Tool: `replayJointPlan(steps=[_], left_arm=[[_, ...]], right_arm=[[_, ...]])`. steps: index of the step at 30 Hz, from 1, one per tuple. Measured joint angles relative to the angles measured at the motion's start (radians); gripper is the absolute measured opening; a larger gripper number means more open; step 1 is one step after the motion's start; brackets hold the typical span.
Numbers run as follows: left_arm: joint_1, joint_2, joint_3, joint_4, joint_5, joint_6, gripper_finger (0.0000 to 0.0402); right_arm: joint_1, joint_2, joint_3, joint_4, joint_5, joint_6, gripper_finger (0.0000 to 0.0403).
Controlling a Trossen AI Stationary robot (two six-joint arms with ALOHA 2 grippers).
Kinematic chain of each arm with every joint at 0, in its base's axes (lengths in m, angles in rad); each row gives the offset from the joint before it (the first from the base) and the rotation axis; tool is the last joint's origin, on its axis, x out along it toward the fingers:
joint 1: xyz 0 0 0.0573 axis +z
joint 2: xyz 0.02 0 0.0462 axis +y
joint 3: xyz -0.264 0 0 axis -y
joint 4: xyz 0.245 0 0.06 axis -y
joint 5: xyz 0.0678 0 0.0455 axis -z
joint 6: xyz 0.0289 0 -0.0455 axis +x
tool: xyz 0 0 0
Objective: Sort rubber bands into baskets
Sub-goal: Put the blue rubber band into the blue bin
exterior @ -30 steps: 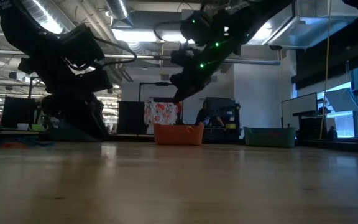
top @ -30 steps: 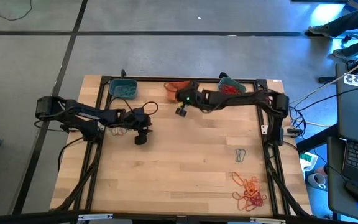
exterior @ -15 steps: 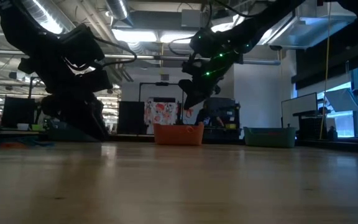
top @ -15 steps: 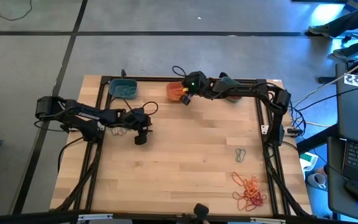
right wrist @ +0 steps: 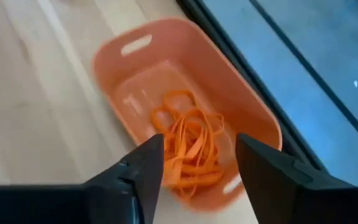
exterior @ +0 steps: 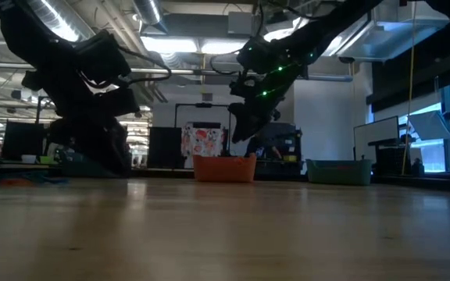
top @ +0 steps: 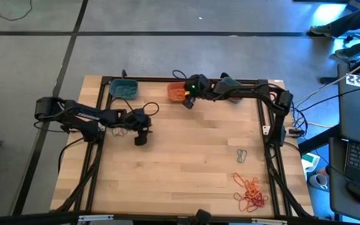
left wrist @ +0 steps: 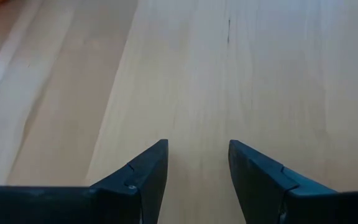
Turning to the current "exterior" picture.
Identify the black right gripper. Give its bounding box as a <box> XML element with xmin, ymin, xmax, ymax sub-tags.
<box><xmin>227</xmin><ymin>62</ymin><xmax>309</xmax><ymax>144</ymax></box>

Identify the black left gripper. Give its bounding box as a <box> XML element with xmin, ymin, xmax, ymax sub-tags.
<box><xmin>20</xmin><ymin>50</ymin><xmax>141</xmax><ymax>179</ymax></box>

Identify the mixed colour rubber band pile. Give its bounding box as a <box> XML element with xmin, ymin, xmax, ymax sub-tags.
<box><xmin>0</xmin><ymin>173</ymin><xmax>70</xmax><ymax>187</ymax></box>

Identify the person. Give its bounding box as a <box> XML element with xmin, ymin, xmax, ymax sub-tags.
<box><xmin>244</xmin><ymin>134</ymin><xmax>283</xmax><ymax>161</ymax></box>

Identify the black monitor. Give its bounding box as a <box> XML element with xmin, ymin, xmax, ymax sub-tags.
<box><xmin>263</xmin><ymin>121</ymin><xmax>302</xmax><ymax>148</ymax></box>

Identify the colourful painted poster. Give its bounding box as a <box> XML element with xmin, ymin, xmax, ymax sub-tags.
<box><xmin>180</xmin><ymin>122</ymin><xmax>226</xmax><ymax>158</ymax></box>

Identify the orange plastic basket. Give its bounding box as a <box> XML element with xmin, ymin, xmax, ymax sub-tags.
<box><xmin>192</xmin><ymin>153</ymin><xmax>258</xmax><ymax>183</ymax></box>

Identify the black equipment cart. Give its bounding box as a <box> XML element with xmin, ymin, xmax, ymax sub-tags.
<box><xmin>255</xmin><ymin>146</ymin><xmax>305</xmax><ymax>176</ymax></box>

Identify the black upright panel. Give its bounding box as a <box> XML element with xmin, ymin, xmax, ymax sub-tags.
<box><xmin>147</xmin><ymin>126</ymin><xmax>184</xmax><ymax>170</ymax></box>

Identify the ceiling light panel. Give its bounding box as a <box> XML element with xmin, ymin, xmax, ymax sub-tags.
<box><xmin>141</xmin><ymin>36</ymin><xmax>198</xmax><ymax>55</ymax></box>
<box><xmin>201</xmin><ymin>39</ymin><xmax>249</xmax><ymax>56</ymax></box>

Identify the grey ceiling pipe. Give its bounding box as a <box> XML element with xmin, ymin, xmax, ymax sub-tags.
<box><xmin>130</xmin><ymin>66</ymin><xmax>353</xmax><ymax>83</ymax></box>

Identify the grey ceiling box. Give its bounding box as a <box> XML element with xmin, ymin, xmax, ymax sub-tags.
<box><xmin>227</xmin><ymin>11</ymin><xmax>254</xmax><ymax>36</ymax></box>

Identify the mint green plastic basket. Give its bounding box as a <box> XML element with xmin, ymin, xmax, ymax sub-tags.
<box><xmin>305</xmin><ymin>158</ymin><xmax>373</xmax><ymax>187</ymax></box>

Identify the white board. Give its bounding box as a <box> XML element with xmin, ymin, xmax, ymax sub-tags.
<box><xmin>353</xmin><ymin>116</ymin><xmax>401</xmax><ymax>162</ymax></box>

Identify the black side desk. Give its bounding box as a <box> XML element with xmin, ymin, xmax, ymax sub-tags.
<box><xmin>367</xmin><ymin>136</ymin><xmax>418</xmax><ymax>177</ymax></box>

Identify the tilted white panel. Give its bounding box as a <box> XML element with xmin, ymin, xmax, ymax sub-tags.
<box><xmin>407</xmin><ymin>110</ymin><xmax>450</xmax><ymax>141</ymax></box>

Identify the black stand frame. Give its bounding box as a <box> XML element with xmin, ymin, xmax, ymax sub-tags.
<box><xmin>174</xmin><ymin>102</ymin><xmax>233</xmax><ymax>157</ymax></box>

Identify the black aluminium table frame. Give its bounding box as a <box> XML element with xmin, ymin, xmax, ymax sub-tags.
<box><xmin>0</xmin><ymin>163</ymin><xmax>450</xmax><ymax>192</ymax></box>

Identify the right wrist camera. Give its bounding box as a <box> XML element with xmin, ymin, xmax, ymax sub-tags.
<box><xmin>236</xmin><ymin>35</ymin><xmax>285</xmax><ymax>75</ymax></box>

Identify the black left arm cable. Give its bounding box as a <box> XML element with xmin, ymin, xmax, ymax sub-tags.
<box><xmin>117</xmin><ymin>46</ymin><xmax>173</xmax><ymax>85</ymax></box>

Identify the silver ceiling duct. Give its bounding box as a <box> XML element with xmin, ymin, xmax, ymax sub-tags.
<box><xmin>132</xmin><ymin>0</ymin><xmax>170</xmax><ymax>36</ymax></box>

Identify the yellow hanging cord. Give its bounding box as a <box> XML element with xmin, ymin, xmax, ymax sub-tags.
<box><xmin>400</xmin><ymin>0</ymin><xmax>418</xmax><ymax>176</ymax></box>

